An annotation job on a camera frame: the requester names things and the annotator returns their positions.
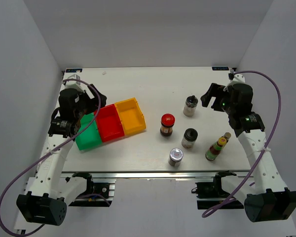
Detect white spice jar black lid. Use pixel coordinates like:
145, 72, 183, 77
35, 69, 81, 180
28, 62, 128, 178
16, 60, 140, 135
183, 95, 198, 117

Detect red lid sauce jar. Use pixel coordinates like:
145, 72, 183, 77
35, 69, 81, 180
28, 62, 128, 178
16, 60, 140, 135
160, 114, 175, 137

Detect silver lid jar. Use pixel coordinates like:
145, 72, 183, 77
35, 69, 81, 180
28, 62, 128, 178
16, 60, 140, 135
168, 148, 184, 167

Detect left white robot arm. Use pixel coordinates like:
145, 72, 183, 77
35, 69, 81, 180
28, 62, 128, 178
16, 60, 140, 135
16, 84, 107, 226

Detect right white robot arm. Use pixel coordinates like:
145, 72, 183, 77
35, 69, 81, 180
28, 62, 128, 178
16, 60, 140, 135
200, 83, 296, 222

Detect red plastic bin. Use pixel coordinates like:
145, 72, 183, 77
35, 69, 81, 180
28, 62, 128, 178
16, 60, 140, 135
96, 104, 124, 143

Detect right blue table label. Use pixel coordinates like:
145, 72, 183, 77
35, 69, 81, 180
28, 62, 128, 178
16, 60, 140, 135
212, 66, 229, 71

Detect blue table label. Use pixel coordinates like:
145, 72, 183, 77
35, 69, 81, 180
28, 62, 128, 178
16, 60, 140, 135
65, 68, 82, 73
212, 66, 229, 71

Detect green plastic bin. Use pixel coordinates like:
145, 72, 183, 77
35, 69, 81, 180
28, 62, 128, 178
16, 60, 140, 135
75, 113, 102, 151

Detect left blue table label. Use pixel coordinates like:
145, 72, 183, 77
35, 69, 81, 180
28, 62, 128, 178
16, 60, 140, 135
65, 68, 82, 73

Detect yellow plastic bin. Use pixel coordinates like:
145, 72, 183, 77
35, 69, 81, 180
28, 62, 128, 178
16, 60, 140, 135
114, 97, 146, 136

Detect red chili sauce bottle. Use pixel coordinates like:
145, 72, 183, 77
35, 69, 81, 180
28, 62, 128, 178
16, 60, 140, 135
205, 132, 231, 161

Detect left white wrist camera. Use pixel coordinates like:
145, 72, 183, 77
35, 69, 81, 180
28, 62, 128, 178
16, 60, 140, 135
63, 74, 84, 92

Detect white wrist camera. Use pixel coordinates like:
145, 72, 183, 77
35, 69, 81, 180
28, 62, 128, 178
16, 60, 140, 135
63, 74, 84, 92
227, 72, 245, 86

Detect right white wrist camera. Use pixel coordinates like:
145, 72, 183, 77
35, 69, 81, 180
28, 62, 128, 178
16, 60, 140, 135
227, 72, 245, 86

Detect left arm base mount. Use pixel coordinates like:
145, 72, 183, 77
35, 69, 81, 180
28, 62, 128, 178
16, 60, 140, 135
65, 172, 115, 207

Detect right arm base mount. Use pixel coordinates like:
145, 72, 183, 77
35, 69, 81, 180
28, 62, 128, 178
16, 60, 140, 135
191, 171, 242, 210

